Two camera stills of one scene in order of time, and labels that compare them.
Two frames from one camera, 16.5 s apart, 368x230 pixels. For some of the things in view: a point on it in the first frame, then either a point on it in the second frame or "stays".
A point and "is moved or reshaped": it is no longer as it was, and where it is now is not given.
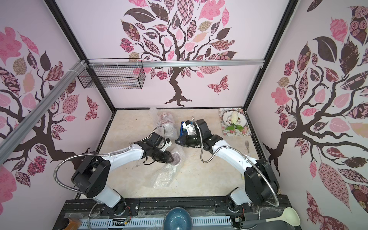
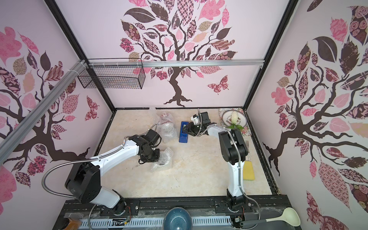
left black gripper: x=166 y=158 to x=156 y=158
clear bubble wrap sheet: x=167 y=174 is moved or reshaped
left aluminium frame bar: x=7 y=144 stays
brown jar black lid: x=67 y=224 stays
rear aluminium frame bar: x=174 y=63 stays
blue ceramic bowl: x=177 y=218 stays
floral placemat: x=226 y=132 stays
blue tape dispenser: x=183 y=132 stays
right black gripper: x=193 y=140 to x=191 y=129
